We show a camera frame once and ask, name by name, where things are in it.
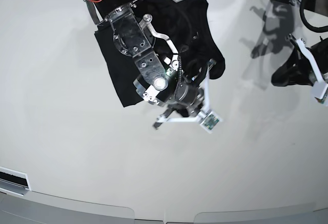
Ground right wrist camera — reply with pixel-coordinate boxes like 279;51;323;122
199;110;222;134

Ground black t-shirt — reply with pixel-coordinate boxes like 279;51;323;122
93;0;228;108

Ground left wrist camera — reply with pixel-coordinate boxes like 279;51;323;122
311;81;327;107

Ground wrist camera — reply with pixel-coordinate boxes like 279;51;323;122
199;110;222;134
311;81;327;107

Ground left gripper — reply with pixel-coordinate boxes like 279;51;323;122
271;34;327;87

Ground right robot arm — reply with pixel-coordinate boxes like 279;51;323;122
84;0;226;132

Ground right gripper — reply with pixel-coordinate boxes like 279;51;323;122
152;57;226;129

